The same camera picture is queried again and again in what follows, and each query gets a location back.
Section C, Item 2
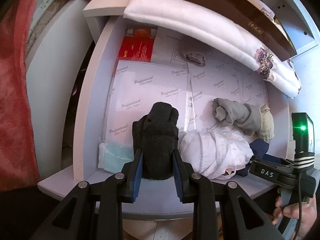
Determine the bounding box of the white garment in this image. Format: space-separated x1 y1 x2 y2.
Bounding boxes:
180 131 253 180

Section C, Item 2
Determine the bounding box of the cream knitted sock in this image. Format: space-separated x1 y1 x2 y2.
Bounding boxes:
258 104 274 143

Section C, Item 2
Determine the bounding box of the black sock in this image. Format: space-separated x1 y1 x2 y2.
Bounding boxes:
132 102 179 180

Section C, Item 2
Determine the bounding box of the grey sock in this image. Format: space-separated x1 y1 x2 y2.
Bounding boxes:
212 98 262 136

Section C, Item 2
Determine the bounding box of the person right hand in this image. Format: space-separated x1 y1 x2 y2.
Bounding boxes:
271 196 317 239

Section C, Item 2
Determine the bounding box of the light teal cloth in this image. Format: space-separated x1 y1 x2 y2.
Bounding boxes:
98 142 134 173

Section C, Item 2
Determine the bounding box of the navy blue sock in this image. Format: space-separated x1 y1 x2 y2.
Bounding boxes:
236 139 269 177

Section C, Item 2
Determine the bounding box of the white Professional paper sheet left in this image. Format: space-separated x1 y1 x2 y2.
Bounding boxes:
104 60 189 146

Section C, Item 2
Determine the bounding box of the white professional paper sheet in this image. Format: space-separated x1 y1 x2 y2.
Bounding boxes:
188 60 268 133
104 60 189 146

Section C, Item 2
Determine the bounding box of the white Professional paper sheet right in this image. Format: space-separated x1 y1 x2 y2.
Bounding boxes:
188 60 268 133

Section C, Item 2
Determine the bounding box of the small mauve grey cloth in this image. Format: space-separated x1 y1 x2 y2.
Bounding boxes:
184 52 206 67

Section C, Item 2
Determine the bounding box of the red fabric cloth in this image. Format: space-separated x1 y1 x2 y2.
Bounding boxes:
0 0 111 193

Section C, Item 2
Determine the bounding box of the red paper packet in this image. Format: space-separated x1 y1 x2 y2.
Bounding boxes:
118 27 157 62

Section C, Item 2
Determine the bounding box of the gold brown box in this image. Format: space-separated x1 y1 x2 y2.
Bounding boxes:
185 0 297 61

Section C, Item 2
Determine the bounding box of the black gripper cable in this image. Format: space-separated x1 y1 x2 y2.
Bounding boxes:
292 172 304 240

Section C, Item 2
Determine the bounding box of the black camera box green light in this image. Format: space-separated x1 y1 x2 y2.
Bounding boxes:
291 112 315 153

